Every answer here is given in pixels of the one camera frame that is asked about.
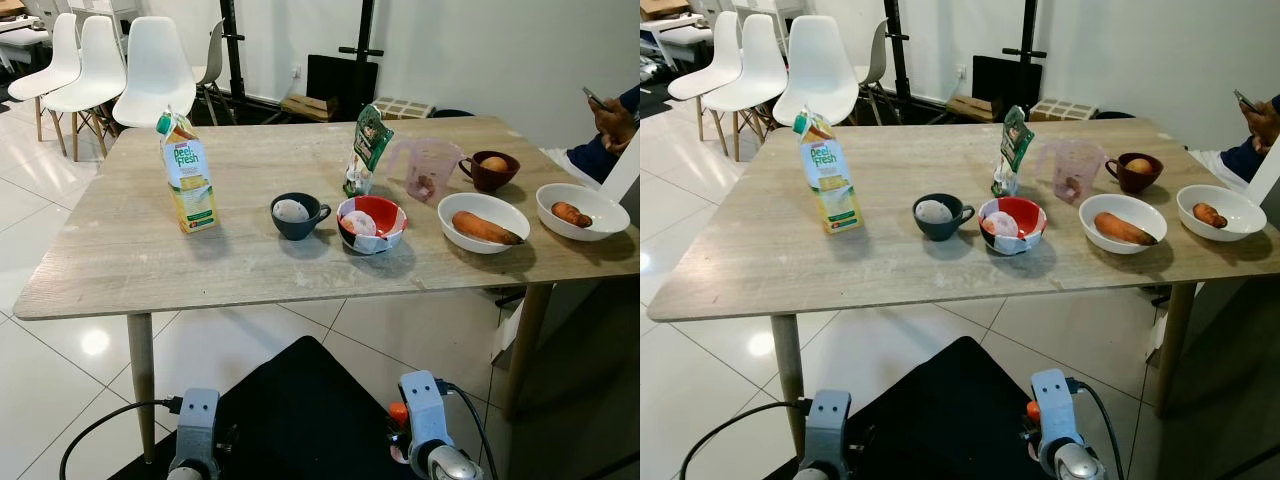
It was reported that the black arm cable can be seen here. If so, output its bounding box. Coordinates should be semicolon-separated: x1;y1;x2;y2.
445;383;499;480
58;396;186;480
1075;380;1126;480
680;396;813;480

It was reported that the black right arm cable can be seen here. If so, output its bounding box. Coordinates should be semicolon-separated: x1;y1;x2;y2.
1075;380;1126;480
445;383;499;480

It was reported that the green snack packet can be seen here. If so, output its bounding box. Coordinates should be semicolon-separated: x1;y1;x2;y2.
343;104;395;198
991;105;1036;198

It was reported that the dark red cup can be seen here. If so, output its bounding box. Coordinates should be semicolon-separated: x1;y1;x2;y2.
1105;152;1164;195
459;151;521;194

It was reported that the flat cardboard box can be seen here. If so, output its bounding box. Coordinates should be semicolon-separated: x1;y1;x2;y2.
945;95;1001;123
282;94;339;123

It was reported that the black monitor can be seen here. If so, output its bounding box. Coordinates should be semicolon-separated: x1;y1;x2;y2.
972;55;1043;121
307;54;379;121

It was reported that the seated person in blue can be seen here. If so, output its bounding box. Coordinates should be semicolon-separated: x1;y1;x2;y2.
567;85;640;184
1220;95;1280;184

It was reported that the person's hand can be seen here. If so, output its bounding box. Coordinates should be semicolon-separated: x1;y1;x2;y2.
590;98;637;151
1243;100;1280;149

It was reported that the yellow juice carton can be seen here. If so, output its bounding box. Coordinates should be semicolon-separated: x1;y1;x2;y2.
157;110;219;235
793;107;863;236

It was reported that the black smooth floor mat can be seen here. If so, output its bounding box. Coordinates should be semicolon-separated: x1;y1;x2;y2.
110;335;426;480

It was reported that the red patterned bowl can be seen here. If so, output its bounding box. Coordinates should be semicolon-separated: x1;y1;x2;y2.
336;195;407;255
978;196;1048;256

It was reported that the light wood dining table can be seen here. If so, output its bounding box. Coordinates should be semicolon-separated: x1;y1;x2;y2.
12;115;640;466
648;118;1280;456

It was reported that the clear pink measuring jug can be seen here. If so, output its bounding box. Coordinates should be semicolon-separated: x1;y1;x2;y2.
1033;138;1109;205
386;137;466;204

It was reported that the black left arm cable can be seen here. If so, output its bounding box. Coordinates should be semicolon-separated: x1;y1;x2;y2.
58;396;186;480
680;396;813;480

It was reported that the black stand pole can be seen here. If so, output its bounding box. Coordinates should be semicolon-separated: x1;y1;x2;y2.
1003;0;1048;61
340;0;386;61
882;0;913;101
220;0;251;101

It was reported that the white shell chair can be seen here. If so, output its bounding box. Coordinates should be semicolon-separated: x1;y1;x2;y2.
700;14;789;161
772;15;859;128
668;12;743;136
112;16;197;129
42;15;128;161
8;12;81;141

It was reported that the white ceramic bowl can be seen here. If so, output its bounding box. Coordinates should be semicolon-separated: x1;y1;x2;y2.
437;192;531;255
536;183;631;242
1176;184;1268;243
1079;193;1169;255

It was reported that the dark blue cup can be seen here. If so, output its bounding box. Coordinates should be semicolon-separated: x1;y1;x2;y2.
270;192;332;241
912;193;975;242

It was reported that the orange carrot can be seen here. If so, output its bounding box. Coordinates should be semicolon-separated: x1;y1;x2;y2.
1094;212;1159;247
452;211;524;246

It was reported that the chequered white box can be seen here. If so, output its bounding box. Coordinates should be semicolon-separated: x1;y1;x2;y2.
1030;98;1099;122
372;97;435;121

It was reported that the grey shell chair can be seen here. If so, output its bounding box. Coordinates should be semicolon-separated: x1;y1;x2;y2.
855;20;893;126
195;20;237;126

